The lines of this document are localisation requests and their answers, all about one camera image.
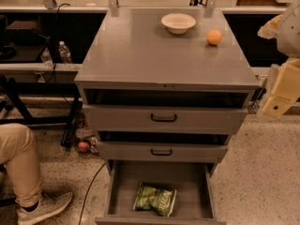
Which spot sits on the red apple on floor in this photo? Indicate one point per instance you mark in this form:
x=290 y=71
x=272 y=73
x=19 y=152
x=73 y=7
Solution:
x=83 y=147

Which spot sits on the grey knit sneaker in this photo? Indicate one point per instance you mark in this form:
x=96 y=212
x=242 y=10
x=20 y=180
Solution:
x=46 y=207

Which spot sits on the orange fruit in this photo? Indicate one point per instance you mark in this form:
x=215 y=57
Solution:
x=214 y=37

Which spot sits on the grey metal drawer cabinet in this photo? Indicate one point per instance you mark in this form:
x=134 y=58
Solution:
x=135 y=61

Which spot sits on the white ceramic bowl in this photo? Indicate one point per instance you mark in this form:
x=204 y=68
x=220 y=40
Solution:
x=178 y=23

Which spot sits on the grey middle drawer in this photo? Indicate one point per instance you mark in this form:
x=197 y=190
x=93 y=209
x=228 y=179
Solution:
x=169 y=152

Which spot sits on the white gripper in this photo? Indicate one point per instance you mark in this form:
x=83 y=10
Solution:
x=291 y=37

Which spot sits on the clear water bottle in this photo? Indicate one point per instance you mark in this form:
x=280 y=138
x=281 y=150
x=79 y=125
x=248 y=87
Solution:
x=47 y=59
x=65 y=54

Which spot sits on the black table frame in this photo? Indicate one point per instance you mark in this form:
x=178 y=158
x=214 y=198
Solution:
x=40 y=104

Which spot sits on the dark box on shelf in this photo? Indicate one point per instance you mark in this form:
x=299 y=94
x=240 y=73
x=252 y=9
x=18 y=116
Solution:
x=23 y=31

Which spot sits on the person's leg khaki trousers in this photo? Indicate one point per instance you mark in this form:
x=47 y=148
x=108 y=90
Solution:
x=19 y=153

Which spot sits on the grey open bottom drawer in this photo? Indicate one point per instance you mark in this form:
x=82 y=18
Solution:
x=192 y=205

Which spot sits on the grey top drawer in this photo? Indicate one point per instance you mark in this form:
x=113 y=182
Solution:
x=164 y=119

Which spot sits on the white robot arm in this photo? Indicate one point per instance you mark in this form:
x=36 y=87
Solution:
x=285 y=28

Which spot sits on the green jalapeno chip bag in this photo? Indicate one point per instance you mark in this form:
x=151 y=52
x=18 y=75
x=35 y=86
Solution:
x=158 y=199

